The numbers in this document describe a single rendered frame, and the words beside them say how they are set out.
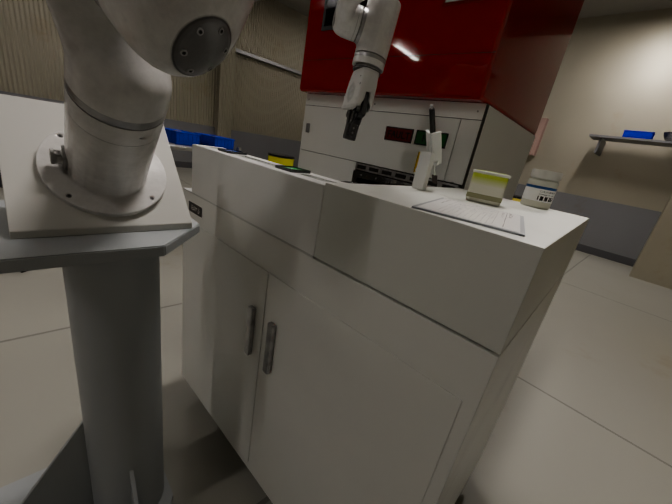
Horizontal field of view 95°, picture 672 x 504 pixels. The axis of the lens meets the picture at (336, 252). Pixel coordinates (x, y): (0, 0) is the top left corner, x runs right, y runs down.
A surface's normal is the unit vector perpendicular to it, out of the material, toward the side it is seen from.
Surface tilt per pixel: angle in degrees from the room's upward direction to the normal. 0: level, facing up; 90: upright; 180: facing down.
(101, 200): 45
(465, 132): 90
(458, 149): 90
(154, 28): 120
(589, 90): 90
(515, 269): 90
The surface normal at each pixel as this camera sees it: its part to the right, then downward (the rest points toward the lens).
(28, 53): 0.67, 0.36
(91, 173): -0.10, 0.82
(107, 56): 0.62, 0.08
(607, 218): -0.72, 0.11
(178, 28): 0.42, 0.76
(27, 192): 0.60, -0.41
